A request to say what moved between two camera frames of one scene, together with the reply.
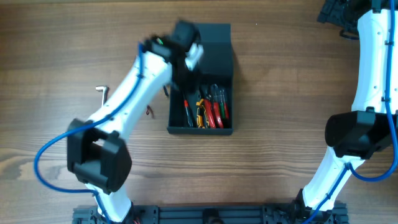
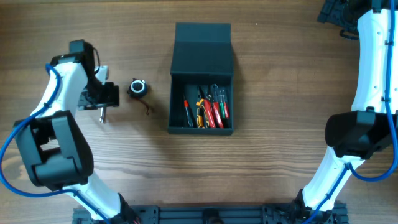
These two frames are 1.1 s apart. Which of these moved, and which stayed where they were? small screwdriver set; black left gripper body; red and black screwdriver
Moved: black left gripper body
Stayed: small screwdriver set; red and black screwdriver
